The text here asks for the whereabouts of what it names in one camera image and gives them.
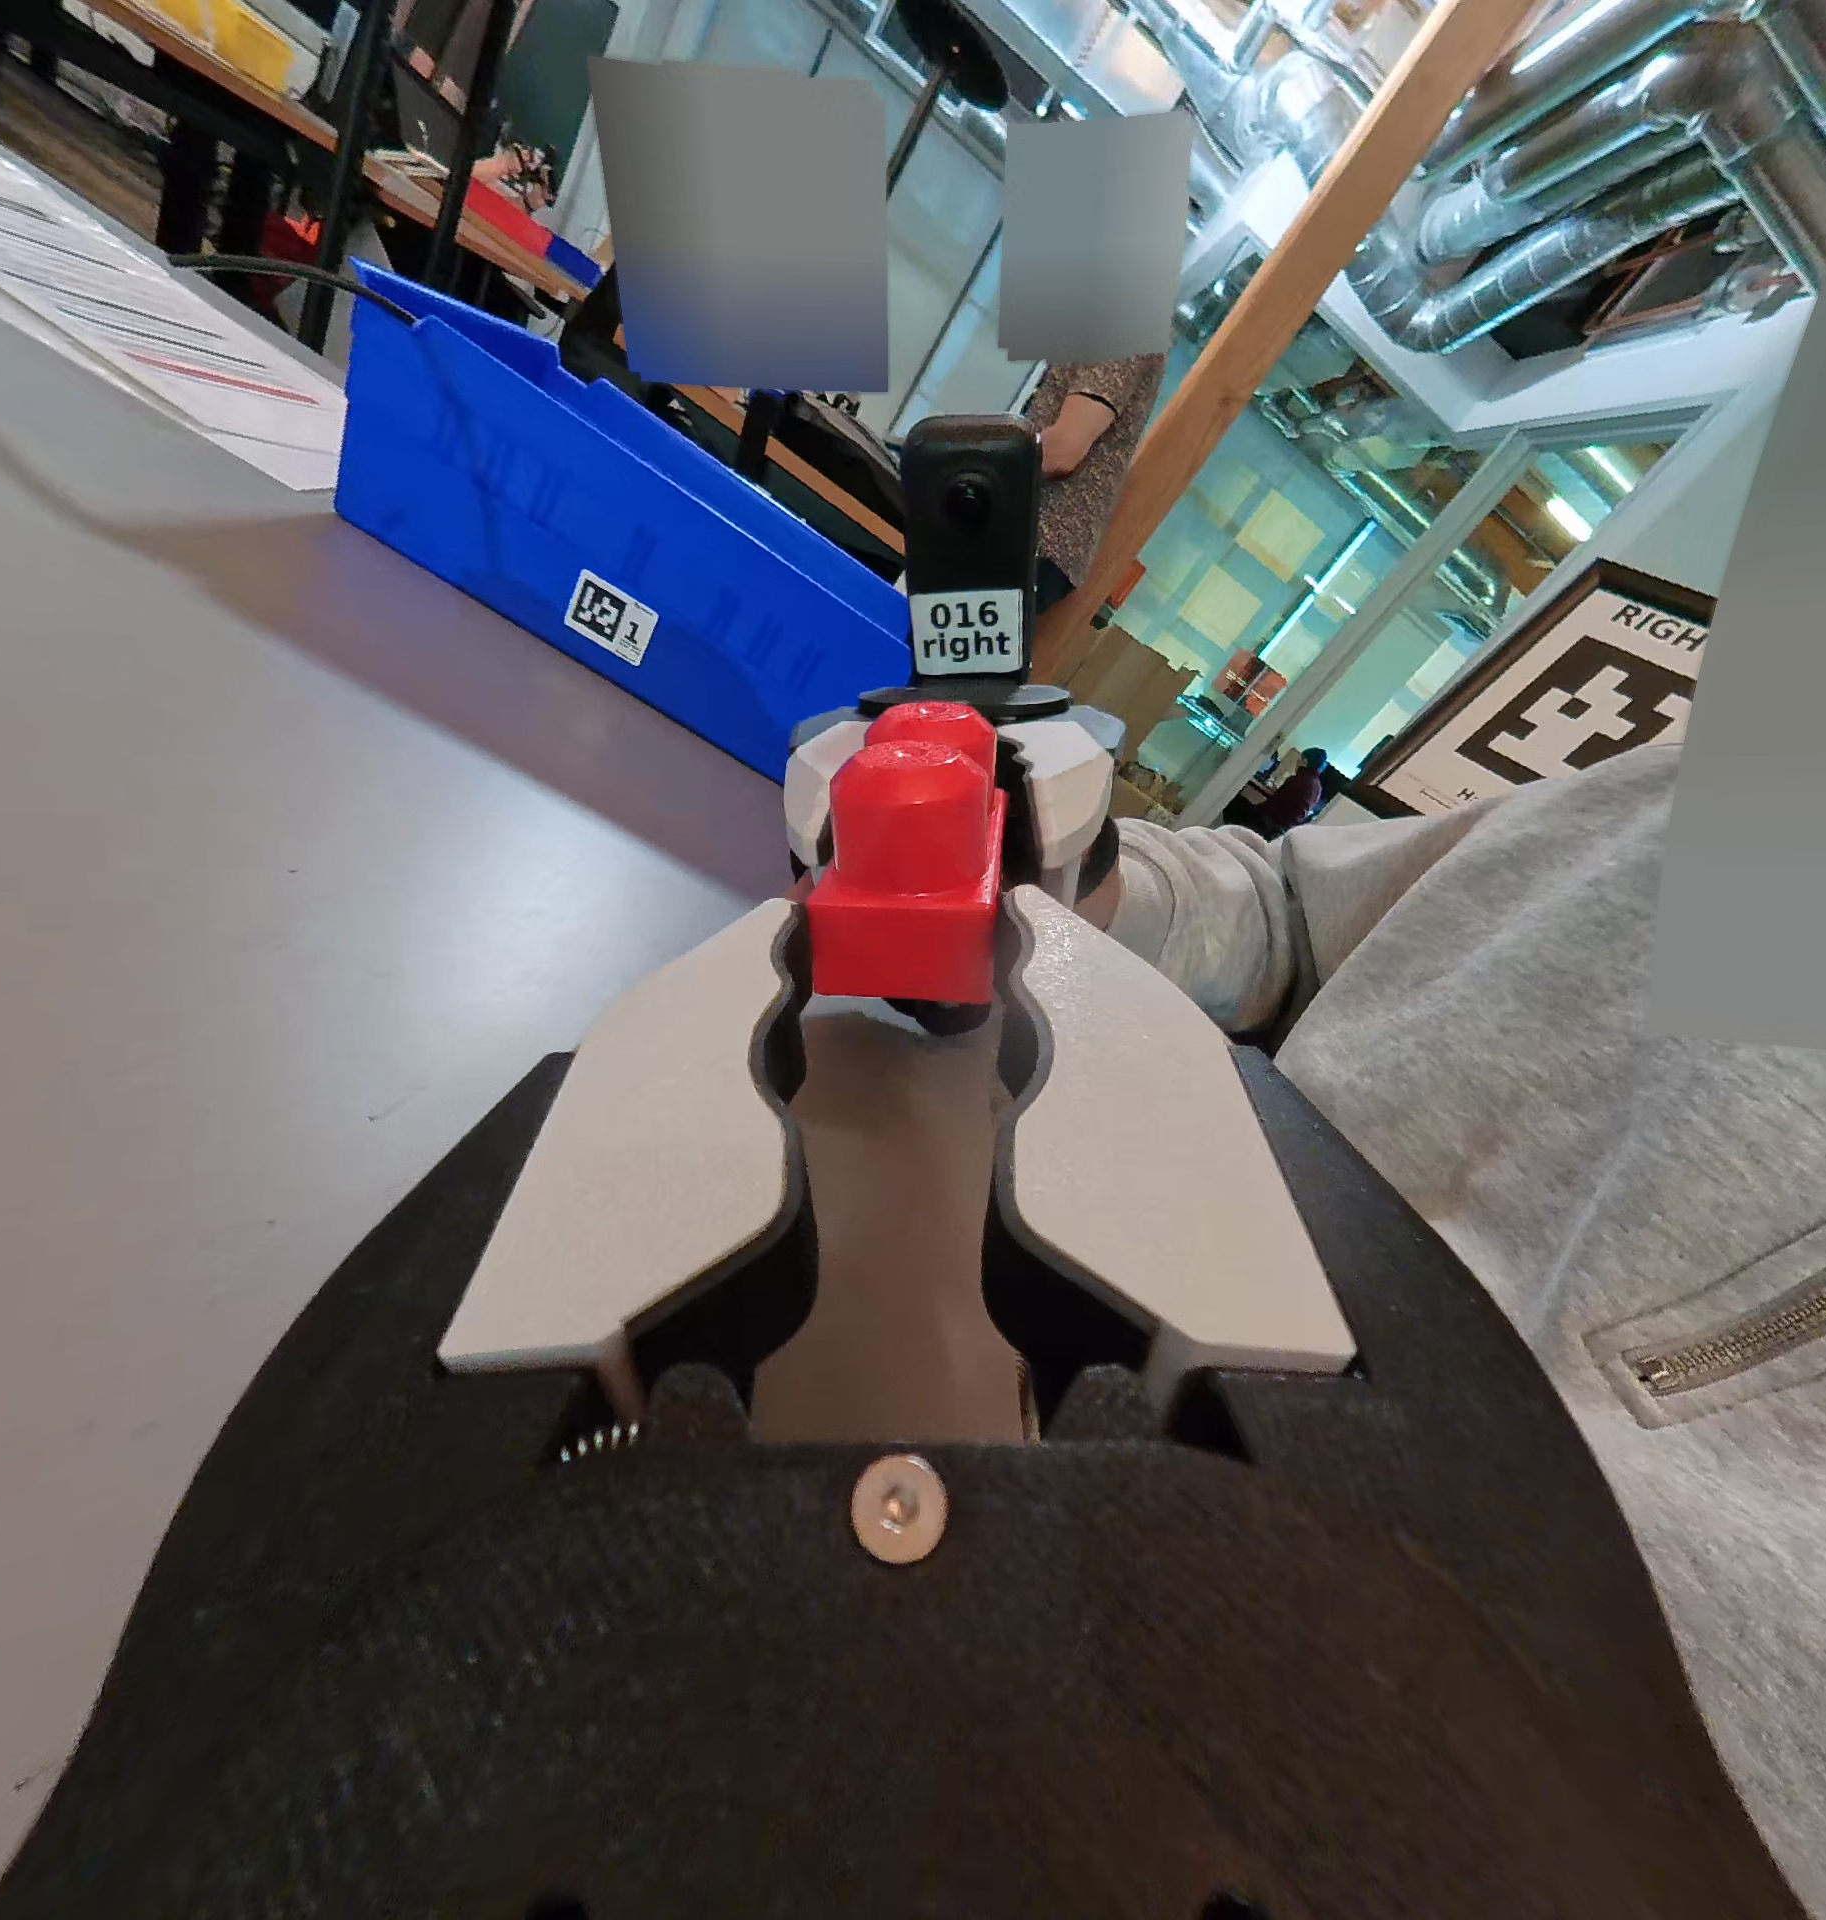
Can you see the printed instruction sheet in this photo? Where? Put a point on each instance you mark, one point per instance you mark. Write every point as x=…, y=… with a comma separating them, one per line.
x=104, y=283

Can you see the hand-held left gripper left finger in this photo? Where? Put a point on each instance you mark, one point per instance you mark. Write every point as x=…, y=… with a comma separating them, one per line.
x=645, y=1183

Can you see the blue storage bin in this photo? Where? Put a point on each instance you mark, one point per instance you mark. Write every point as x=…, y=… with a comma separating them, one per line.
x=553, y=497

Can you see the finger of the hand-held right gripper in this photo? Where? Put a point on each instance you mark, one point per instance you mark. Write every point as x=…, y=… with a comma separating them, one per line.
x=1072, y=787
x=807, y=801

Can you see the wooden beam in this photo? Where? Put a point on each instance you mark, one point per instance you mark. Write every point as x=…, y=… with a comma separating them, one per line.
x=1273, y=300

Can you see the wooden workbench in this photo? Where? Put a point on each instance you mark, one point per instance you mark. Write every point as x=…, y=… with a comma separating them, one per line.
x=322, y=225

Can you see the silver ventilation duct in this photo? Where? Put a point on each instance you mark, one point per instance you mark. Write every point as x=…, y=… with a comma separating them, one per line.
x=1604, y=225

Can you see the red building block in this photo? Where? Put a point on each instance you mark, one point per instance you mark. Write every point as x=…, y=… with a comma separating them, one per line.
x=906, y=930

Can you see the red storage bin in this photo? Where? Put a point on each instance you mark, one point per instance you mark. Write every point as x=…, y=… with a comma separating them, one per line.
x=516, y=225

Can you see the framed marker board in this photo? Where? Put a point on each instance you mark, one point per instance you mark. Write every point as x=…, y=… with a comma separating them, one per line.
x=1559, y=705

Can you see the yellow storage bin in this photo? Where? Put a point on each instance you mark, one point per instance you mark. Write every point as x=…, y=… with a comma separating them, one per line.
x=240, y=36

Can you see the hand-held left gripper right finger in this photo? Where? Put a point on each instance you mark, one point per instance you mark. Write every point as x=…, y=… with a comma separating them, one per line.
x=1168, y=1183

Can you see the person's right forearm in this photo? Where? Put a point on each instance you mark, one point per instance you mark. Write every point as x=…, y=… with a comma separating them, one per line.
x=1214, y=914

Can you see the person in grey hoodie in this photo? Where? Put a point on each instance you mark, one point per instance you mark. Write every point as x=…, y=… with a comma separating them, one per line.
x=1604, y=1199

